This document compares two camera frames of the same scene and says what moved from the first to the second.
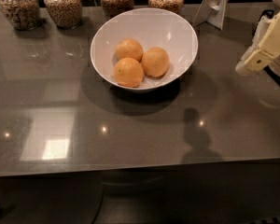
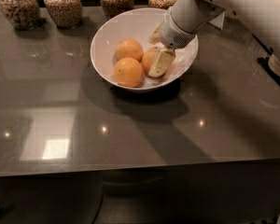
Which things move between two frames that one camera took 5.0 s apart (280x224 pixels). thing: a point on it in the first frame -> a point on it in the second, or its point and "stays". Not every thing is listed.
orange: [129, 48] stays
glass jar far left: [21, 7] stays
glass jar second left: [63, 4] stays
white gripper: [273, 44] -> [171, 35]
